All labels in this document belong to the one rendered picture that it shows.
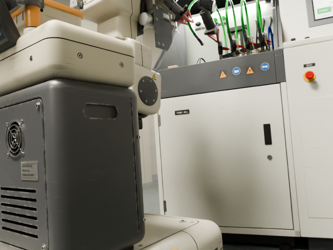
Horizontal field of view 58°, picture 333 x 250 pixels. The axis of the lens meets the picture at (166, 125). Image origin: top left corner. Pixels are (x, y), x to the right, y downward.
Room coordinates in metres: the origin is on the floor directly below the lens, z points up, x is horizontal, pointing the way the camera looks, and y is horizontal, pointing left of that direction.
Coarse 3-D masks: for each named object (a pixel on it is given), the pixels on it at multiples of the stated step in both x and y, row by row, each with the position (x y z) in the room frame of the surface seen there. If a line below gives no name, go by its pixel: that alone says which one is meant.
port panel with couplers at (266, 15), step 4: (264, 12) 1.94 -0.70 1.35; (268, 12) 1.93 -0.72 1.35; (252, 16) 1.97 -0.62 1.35; (264, 16) 1.94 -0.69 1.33; (268, 16) 1.93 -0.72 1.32; (272, 16) 1.92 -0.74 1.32; (264, 20) 1.92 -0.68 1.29; (268, 20) 1.93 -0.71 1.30; (272, 20) 1.92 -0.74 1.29; (268, 24) 1.93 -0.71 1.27; (272, 24) 1.92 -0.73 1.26; (264, 28) 1.94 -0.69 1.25; (272, 28) 1.92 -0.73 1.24; (264, 32) 1.94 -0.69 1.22; (272, 32) 1.89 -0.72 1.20; (260, 48) 1.95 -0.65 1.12; (272, 48) 1.90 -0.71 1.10; (260, 52) 1.95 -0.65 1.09
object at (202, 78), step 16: (192, 64) 1.58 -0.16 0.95; (208, 64) 1.55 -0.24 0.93; (224, 64) 1.51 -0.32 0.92; (240, 64) 1.48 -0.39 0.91; (256, 64) 1.45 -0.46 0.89; (272, 64) 1.43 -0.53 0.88; (176, 80) 1.62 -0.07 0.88; (192, 80) 1.58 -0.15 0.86; (208, 80) 1.55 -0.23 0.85; (224, 80) 1.52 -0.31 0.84; (240, 80) 1.49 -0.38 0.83; (256, 80) 1.46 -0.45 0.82; (272, 80) 1.43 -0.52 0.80; (176, 96) 1.63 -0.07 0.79
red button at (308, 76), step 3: (306, 72) 1.34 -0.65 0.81; (309, 72) 1.33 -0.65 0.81; (312, 72) 1.33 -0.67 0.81; (303, 75) 1.37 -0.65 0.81; (306, 75) 1.34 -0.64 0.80; (309, 75) 1.33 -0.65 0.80; (312, 75) 1.33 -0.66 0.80; (315, 75) 1.36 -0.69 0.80; (303, 78) 1.37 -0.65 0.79; (306, 78) 1.37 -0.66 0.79; (309, 78) 1.33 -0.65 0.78; (312, 78) 1.36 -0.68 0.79; (306, 81) 1.37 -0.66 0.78; (309, 81) 1.36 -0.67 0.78
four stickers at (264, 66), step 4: (264, 64) 1.44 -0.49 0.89; (268, 64) 1.43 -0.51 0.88; (232, 68) 1.50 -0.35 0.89; (236, 68) 1.49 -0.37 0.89; (248, 68) 1.47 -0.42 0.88; (252, 68) 1.46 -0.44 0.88; (264, 68) 1.44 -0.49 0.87; (268, 68) 1.43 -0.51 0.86; (220, 72) 1.52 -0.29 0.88; (224, 72) 1.52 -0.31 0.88; (232, 72) 1.50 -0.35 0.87; (236, 72) 1.49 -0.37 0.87; (240, 72) 1.48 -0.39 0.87; (248, 72) 1.47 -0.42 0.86; (252, 72) 1.46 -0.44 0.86; (220, 76) 1.52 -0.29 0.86; (224, 76) 1.52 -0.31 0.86
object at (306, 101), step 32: (288, 0) 1.66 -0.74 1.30; (288, 32) 1.62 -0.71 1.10; (320, 32) 1.56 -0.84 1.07; (288, 64) 1.40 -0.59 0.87; (320, 64) 1.35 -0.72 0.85; (288, 96) 1.40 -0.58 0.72; (320, 96) 1.35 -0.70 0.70; (320, 128) 1.36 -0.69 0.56; (320, 160) 1.36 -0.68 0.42; (320, 192) 1.37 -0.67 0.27; (320, 224) 1.37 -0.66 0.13
